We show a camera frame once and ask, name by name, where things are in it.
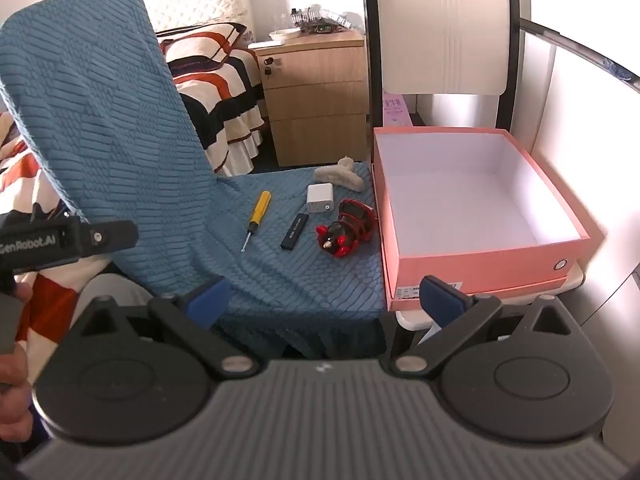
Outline black usb stick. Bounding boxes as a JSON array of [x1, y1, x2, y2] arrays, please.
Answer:
[[280, 214, 309, 252]]

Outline red devil figurine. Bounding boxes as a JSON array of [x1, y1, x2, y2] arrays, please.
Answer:
[[316, 198, 376, 258]]

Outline yellow handled screwdriver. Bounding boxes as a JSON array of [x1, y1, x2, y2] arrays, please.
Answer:
[[241, 191, 271, 252]]

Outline white square charger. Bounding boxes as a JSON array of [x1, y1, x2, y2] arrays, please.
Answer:
[[306, 183, 334, 214]]

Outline white fluffy hair claw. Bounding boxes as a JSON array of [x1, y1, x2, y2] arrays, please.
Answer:
[[314, 156, 364, 192]]

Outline person left hand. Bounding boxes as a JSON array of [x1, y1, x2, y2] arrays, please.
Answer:
[[1, 283, 34, 442]]

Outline pink cardboard box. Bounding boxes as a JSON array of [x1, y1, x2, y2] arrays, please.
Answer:
[[371, 127, 592, 311]]

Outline blue textured chair cover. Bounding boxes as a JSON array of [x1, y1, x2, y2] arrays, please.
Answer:
[[1, 0, 385, 359]]

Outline striped bed cover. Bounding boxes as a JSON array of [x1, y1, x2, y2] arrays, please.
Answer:
[[1, 48, 266, 382]]

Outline pink paper bag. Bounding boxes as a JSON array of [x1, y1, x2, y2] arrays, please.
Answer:
[[382, 92, 412, 127]]

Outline striped pillow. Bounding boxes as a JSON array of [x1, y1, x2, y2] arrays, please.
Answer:
[[156, 22, 247, 75]]

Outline black cabinet key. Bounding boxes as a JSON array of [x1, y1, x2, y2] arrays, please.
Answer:
[[264, 56, 274, 77]]

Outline wooden drawer cabinet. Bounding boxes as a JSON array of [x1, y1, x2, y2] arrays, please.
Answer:
[[255, 32, 370, 167]]

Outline wire basket with clutter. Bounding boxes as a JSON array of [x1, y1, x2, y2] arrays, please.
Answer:
[[269, 4, 366, 44]]

